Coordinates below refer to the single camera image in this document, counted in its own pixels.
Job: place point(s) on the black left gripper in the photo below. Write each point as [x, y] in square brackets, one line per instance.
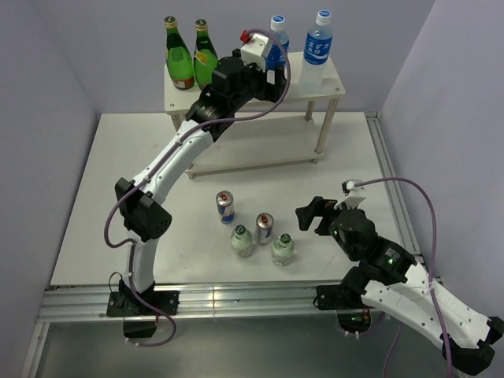
[268, 91]

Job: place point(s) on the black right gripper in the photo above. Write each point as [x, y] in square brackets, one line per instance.
[318, 206]

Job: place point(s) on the large pocari sweat bottle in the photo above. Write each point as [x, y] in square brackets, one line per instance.
[316, 52]

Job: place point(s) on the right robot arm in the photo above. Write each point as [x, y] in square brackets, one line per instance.
[390, 279]

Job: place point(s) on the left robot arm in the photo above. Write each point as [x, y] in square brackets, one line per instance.
[140, 199]

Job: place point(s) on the white two-tier shelf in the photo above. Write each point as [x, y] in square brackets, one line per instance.
[278, 138]

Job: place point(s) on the green glass bottle right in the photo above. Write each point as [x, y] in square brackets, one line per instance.
[205, 56]

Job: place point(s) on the green glass bottle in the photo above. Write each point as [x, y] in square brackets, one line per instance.
[205, 56]
[177, 57]

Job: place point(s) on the red bull can front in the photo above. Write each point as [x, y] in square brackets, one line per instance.
[264, 228]

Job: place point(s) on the red bull can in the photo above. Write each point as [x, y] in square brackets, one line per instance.
[264, 228]
[225, 206]

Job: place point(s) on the clear chang bottle right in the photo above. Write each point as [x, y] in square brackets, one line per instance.
[283, 250]

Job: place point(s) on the clear chang bottle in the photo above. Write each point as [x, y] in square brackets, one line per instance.
[283, 250]
[241, 241]

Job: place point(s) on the green glass bottle left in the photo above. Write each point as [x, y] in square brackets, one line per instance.
[177, 57]

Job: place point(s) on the clear chang bottle left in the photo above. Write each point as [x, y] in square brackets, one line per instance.
[241, 241]

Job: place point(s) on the red bull can rear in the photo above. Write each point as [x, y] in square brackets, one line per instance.
[225, 206]

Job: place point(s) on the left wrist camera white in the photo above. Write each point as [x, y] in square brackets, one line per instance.
[255, 49]

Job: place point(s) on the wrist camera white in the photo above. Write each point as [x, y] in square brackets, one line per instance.
[255, 49]
[354, 195]

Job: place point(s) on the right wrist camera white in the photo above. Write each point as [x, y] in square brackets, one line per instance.
[354, 195]

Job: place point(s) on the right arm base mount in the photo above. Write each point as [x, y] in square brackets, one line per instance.
[353, 317]

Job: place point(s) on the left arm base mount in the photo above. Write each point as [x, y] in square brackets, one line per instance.
[140, 322]

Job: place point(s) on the aluminium rail frame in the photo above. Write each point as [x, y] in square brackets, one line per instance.
[236, 318]

